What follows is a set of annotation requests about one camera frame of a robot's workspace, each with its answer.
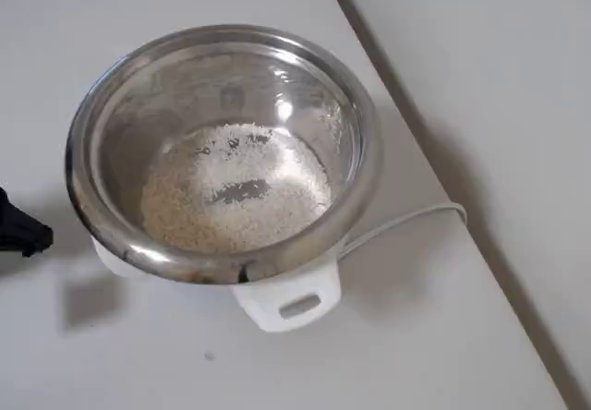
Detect steel inner pot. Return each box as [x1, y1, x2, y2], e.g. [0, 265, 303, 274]
[64, 24, 384, 286]

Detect white rice cooker body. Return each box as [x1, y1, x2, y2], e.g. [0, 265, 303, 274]
[90, 234, 343, 335]

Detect white power cord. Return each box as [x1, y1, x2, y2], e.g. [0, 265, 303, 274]
[339, 201, 468, 261]

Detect black camera board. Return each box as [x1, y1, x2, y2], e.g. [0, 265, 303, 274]
[0, 186, 54, 259]

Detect white rice grains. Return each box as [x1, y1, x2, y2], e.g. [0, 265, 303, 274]
[140, 123, 333, 254]

